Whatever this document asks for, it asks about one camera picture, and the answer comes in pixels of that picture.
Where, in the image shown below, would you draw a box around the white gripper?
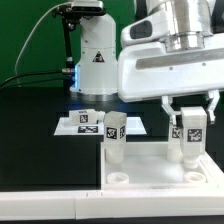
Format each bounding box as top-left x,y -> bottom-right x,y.
118,10 -> 224,126

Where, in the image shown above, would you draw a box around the white square tabletop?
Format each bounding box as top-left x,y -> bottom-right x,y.
101,142 -> 224,190

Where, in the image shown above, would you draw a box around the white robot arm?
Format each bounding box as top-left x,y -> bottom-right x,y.
70,0 -> 224,121

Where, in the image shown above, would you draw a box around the white marker base sheet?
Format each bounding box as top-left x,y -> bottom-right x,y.
54,117 -> 146,136

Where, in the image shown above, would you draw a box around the white L-shaped obstacle fence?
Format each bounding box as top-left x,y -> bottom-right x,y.
0,163 -> 224,221

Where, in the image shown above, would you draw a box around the silver camera on stand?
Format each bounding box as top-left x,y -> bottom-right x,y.
71,0 -> 104,13

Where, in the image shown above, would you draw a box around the black cables at base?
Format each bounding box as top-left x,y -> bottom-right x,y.
0,68 -> 74,89

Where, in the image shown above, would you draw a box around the white camera cable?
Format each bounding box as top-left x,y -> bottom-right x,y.
13,1 -> 73,76

